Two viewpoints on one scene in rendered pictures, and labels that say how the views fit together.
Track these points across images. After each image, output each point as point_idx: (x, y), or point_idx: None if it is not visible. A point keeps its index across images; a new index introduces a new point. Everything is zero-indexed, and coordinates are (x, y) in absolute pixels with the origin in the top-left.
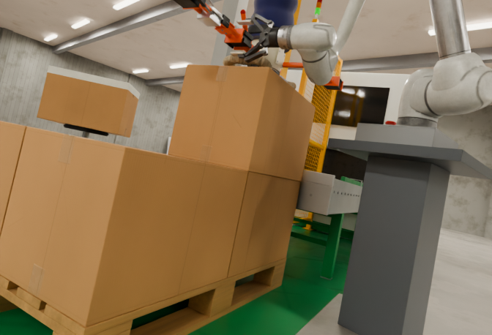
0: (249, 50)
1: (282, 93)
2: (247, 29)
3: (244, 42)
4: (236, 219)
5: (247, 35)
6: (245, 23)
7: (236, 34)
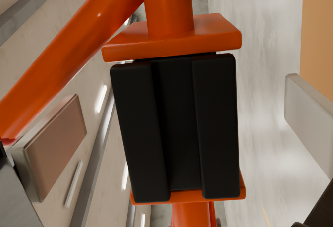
0: (241, 33)
1: None
2: (66, 61)
3: (238, 180)
4: None
5: (157, 167)
6: (61, 149)
7: (205, 219)
